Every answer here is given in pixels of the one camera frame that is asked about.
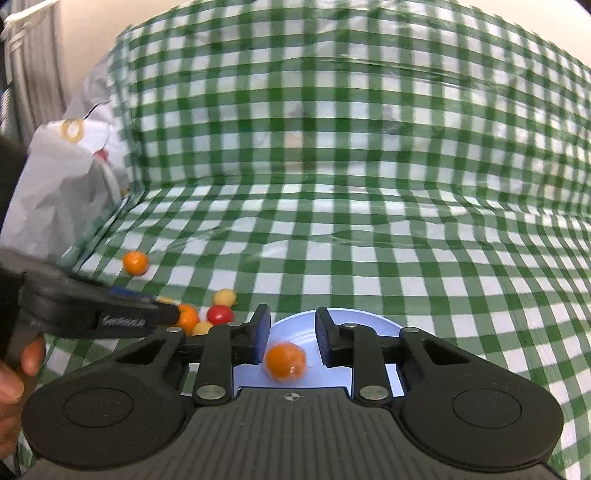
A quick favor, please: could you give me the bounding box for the light blue plate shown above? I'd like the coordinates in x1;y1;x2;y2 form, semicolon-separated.
182;308;407;400

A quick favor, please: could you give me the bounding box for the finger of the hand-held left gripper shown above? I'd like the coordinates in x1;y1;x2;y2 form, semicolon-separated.
152;304;182;326
110;285;160;304

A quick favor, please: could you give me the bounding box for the green checked tablecloth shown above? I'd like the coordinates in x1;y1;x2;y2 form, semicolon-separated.
44;0;591;480

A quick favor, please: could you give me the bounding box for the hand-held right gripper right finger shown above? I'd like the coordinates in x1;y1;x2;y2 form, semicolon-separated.
315;306;481;403

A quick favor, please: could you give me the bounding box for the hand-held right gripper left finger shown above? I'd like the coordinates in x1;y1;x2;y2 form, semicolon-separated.
110;304;271;409

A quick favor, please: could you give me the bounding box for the person's left hand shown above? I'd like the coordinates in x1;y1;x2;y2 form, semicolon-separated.
0;335;47;467

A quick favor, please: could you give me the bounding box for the white curtain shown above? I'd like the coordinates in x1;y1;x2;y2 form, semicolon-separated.
0;0;75;144

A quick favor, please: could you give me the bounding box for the white printed cloth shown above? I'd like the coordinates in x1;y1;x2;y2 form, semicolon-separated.
0;60;132;273

